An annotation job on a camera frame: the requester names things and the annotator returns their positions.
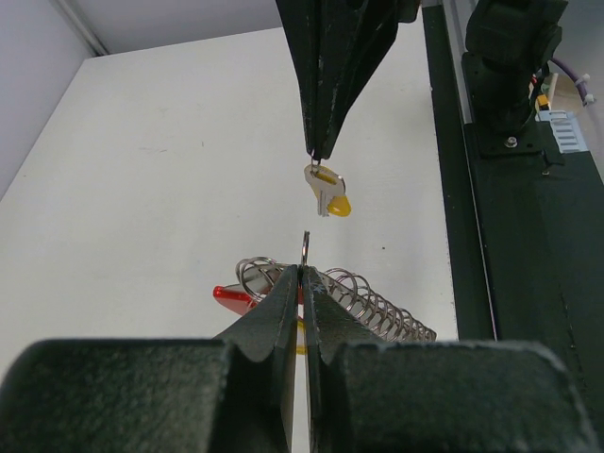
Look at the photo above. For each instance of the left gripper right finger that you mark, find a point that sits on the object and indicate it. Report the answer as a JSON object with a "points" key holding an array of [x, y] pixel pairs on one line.
{"points": [[469, 396]]}

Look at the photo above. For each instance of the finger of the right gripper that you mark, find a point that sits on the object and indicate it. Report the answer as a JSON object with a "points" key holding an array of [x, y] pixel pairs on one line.
{"points": [[303, 25], [354, 37]]}

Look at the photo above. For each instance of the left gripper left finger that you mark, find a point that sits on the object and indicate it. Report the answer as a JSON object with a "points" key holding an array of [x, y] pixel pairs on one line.
{"points": [[231, 393]]}

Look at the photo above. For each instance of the red handled key organizer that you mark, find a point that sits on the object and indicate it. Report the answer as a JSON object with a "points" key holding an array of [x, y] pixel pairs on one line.
{"points": [[339, 310]]}

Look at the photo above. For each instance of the key with yellow window tag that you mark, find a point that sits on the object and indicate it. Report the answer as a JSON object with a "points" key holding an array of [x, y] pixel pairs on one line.
{"points": [[329, 190]]}

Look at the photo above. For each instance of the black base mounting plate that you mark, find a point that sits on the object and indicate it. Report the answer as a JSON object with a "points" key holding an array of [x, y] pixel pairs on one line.
{"points": [[524, 222]]}

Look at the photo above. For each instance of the right aluminium table rail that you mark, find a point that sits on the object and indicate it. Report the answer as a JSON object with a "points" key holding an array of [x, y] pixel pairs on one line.
{"points": [[457, 15]]}

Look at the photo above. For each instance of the right aluminium frame post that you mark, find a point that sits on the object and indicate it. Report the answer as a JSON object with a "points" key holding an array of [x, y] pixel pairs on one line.
{"points": [[76, 19]]}

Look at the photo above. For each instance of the right white cable duct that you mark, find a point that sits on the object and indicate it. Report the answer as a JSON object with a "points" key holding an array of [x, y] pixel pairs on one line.
{"points": [[565, 129]]}

